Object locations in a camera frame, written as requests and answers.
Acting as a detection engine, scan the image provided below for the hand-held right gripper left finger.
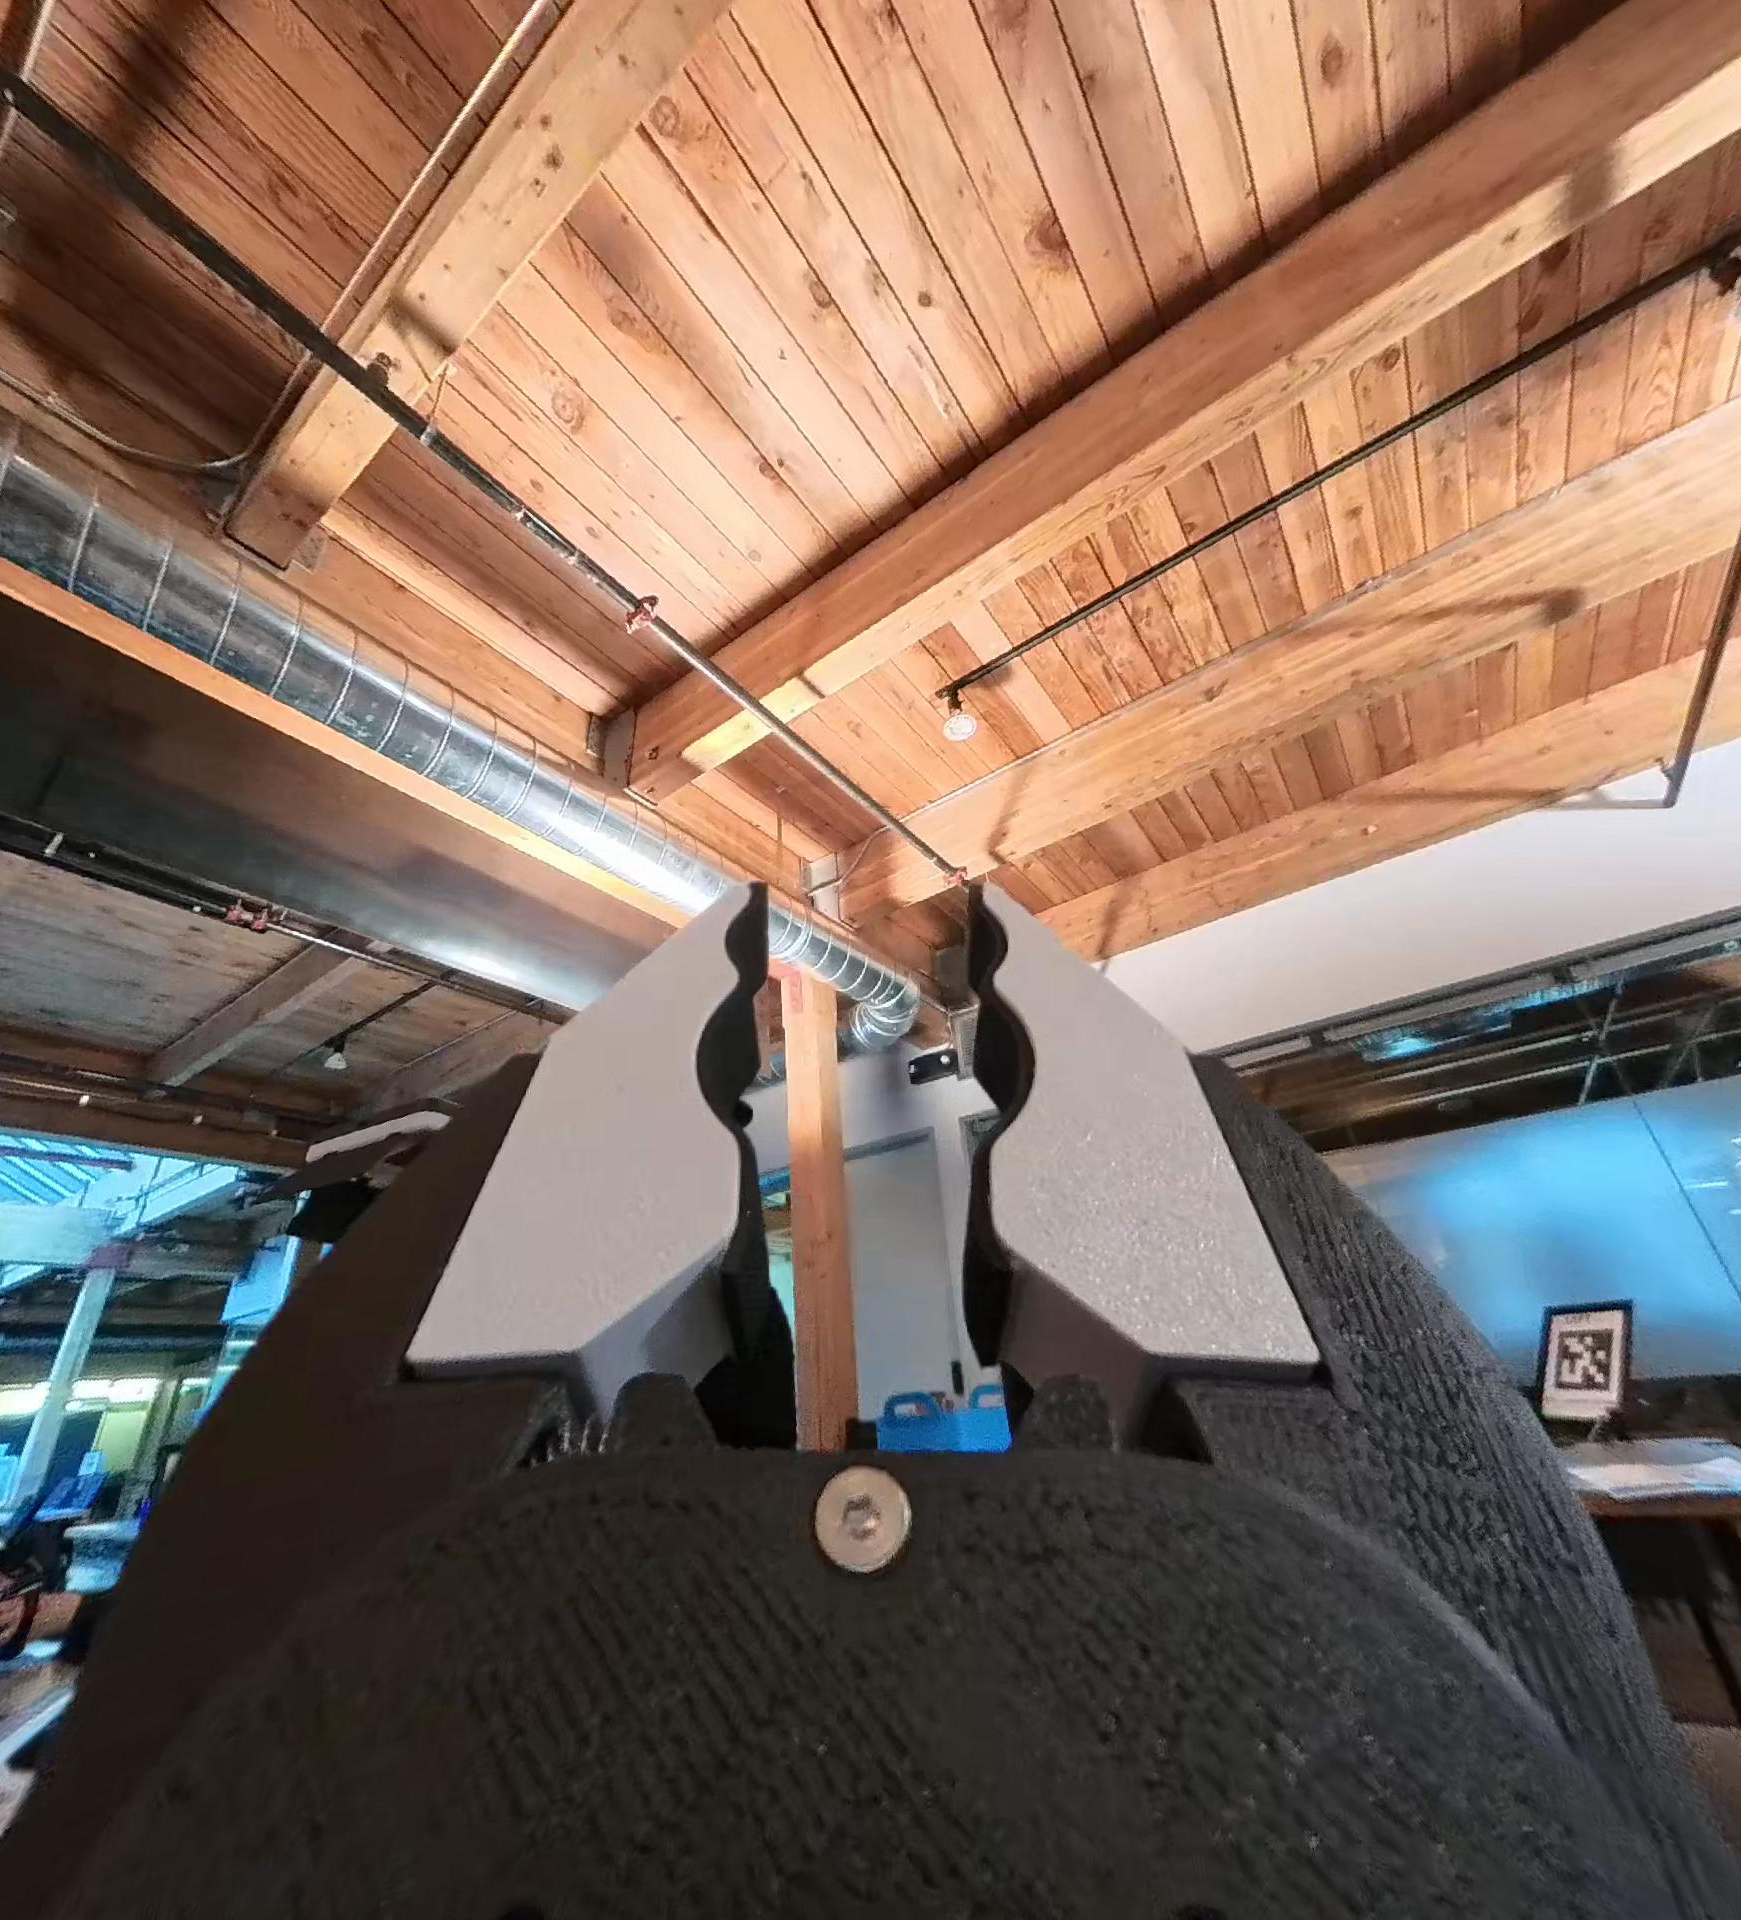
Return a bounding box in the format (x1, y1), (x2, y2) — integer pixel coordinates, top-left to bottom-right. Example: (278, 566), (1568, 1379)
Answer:
(401, 883), (798, 1451)

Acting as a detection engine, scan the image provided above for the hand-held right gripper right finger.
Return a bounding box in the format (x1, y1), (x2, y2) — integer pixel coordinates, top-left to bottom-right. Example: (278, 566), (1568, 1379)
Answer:
(957, 883), (1324, 1418)

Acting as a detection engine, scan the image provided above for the stack of blue bins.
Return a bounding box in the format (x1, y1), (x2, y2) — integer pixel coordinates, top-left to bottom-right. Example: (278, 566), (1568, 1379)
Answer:
(874, 1384), (1012, 1451)

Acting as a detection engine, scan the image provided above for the white and black device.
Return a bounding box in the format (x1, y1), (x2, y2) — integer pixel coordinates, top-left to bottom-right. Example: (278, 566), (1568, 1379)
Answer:
(249, 1102), (461, 1251)

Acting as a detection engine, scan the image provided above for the framed fiducial tag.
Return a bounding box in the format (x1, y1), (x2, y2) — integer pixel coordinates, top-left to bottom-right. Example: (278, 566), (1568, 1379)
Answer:
(1539, 1303), (1636, 1424)

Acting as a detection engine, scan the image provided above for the wooden workbench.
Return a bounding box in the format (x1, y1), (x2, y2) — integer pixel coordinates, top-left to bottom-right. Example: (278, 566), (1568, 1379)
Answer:
(1558, 1437), (1741, 1517)

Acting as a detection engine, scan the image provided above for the sprinkler pipe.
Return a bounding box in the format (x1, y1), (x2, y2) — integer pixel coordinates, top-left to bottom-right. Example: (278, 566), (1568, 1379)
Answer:
(0, 0), (964, 879)

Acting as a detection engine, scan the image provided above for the black track light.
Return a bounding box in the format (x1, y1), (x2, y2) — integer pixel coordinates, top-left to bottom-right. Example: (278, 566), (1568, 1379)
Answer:
(939, 193), (1741, 747)

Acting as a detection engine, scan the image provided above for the wooden post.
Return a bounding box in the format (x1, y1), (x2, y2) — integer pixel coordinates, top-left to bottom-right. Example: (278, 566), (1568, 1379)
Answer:
(781, 965), (860, 1451)

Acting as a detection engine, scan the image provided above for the metal air duct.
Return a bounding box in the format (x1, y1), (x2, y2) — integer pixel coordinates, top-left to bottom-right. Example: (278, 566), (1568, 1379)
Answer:
(0, 408), (923, 1060)

